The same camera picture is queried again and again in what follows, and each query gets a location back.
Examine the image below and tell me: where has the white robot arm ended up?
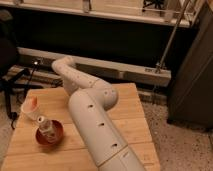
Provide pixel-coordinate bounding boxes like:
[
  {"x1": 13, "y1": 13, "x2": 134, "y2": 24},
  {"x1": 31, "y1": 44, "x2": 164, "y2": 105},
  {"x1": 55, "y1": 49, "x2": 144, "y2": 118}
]
[{"x1": 52, "y1": 56, "x2": 146, "y2": 171}]

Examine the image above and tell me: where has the red bowl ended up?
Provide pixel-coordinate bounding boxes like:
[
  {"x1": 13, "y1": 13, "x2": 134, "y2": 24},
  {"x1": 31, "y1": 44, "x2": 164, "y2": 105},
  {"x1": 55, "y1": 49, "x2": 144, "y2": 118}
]
[{"x1": 35, "y1": 120, "x2": 64, "y2": 146}]

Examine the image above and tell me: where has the clear plastic bottle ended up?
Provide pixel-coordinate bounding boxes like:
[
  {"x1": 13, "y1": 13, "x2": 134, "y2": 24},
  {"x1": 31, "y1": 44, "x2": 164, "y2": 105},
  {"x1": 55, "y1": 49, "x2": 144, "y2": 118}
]
[{"x1": 37, "y1": 116, "x2": 57, "y2": 143}]

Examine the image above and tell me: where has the dark cabinet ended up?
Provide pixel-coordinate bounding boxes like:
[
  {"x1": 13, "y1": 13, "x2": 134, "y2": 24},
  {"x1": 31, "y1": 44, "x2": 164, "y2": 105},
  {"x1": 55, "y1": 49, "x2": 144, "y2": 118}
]
[{"x1": 167, "y1": 0, "x2": 213, "y2": 130}]

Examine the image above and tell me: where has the metal pole stand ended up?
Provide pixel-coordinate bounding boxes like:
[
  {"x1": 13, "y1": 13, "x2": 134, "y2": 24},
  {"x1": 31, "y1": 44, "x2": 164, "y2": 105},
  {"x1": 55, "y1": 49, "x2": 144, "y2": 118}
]
[{"x1": 155, "y1": 0, "x2": 190, "y2": 74}]

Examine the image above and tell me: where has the black office chair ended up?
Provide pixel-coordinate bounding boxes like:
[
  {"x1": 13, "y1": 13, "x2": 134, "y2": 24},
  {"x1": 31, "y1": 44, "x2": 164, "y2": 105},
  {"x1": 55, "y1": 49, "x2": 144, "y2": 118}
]
[{"x1": 0, "y1": 9, "x2": 41, "y2": 129}]

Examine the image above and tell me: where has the grey floor rail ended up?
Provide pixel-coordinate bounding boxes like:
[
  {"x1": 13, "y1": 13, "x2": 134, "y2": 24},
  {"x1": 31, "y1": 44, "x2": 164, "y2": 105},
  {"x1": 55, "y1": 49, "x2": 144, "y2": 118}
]
[{"x1": 17, "y1": 46, "x2": 172, "y2": 88}]

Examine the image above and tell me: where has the black cable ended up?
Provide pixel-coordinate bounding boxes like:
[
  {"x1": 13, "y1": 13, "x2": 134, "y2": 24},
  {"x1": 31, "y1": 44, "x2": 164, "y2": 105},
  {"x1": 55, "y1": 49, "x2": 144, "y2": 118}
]
[{"x1": 17, "y1": 61, "x2": 40, "y2": 101}]

